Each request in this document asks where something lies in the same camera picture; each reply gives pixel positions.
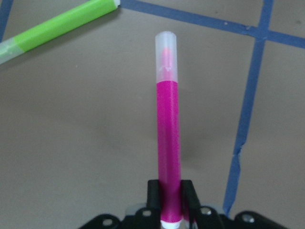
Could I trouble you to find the green highlighter pen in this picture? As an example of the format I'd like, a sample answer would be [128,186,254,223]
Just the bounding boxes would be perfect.
[0,0,121,64]

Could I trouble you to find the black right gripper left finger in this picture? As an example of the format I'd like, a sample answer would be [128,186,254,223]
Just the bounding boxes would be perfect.
[147,179,161,213]

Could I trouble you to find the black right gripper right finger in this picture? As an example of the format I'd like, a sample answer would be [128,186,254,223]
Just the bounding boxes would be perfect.
[181,180,201,224]

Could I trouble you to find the pink highlighter pen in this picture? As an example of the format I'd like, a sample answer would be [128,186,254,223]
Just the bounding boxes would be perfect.
[155,31,183,229]

